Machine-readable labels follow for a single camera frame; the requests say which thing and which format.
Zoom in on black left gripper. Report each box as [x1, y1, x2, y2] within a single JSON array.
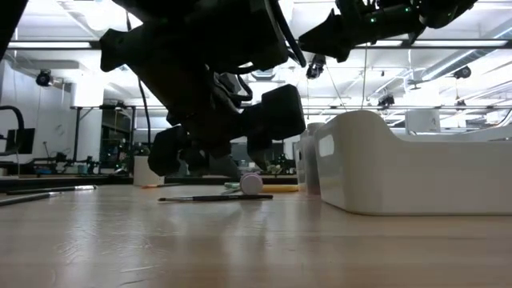
[[148, 63, 307, 178]]

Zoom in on white plastic bin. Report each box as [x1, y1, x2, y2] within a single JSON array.
[[314, 110, 512, 217]]

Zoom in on dark storage shelf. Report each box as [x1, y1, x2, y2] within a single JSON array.
[[102, 107, 135, 177]]

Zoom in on black computer monitor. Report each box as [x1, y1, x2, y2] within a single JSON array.
[[4, 127, 36, 156]]

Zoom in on white plant pot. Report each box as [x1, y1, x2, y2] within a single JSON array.
[[133, 155, 166, 187]]

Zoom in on black-handled paintbrush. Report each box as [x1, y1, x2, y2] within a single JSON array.
[[0, 191, 63, 208], [158, 194, 274, 202], [6, 185, 98, 196]]

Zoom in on black hanging overhead camera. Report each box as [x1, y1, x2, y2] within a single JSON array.
[[306, 53, 327, 80]]

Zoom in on yellow-handled scissors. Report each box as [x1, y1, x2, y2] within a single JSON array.
[[262, 183, 300, 194]]

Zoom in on black aluminium table frame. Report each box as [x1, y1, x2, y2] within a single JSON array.
[[0, 174, 303, 195]]

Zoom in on black overhead rig beam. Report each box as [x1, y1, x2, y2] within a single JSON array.
[[7, 38, 512, 50]]

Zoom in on purple paint bottle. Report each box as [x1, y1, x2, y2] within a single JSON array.
[[238, 172, 264, 196]]

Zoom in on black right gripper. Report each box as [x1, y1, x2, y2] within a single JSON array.
[[298, 0, 425, 63]]

